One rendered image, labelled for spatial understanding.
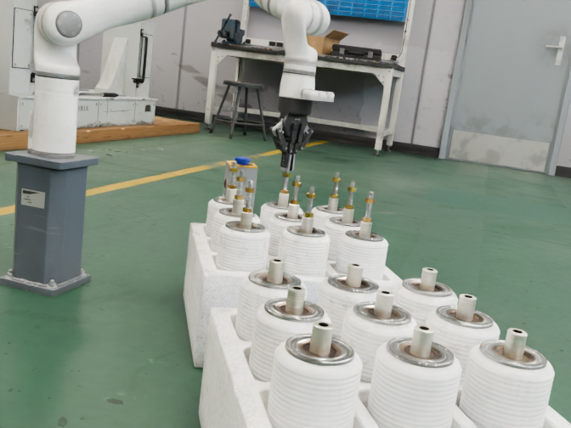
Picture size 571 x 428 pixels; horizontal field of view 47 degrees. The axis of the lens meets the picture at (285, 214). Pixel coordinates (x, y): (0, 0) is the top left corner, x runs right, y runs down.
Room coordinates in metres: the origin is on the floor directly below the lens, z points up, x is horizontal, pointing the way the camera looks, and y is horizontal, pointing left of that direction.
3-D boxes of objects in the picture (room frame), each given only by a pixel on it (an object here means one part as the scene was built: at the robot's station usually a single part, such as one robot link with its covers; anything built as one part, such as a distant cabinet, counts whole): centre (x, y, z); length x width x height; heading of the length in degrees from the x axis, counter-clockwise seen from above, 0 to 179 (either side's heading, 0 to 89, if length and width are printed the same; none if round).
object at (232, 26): (5.83, 0.66, 0.87); 0.41 x 0.17 x 0.25; 164
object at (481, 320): (0.84, -0.25, 0.25); 0.08 x 0.08 x 0.01
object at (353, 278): (0.93, -0.11, 0.26); 0.02 x 0.02 x 0.03
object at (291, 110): (1.46, 0.01, 0.45); 0.08 x 0.08 x 0.09
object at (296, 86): (1.45, 0.00, 0.52); 0.11 x 0.09 x 0.06; 51
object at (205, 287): (1.34, -0.02, 0.09); 0.39 x 0.39 x 0.18; 13
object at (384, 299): (0.81, -0.14, 0.26); 0.02 x 0.02 x 0.03
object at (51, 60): (1.46, 0.53, 0.54); 0.09 x 0.09 x 0.17; 36
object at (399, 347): (0.70, -0.17, 0.25); 0.08 x 0.08 x 0.01
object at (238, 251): (1.20, 0.07, 0.16); 0.10 x 0.10 x 0.18
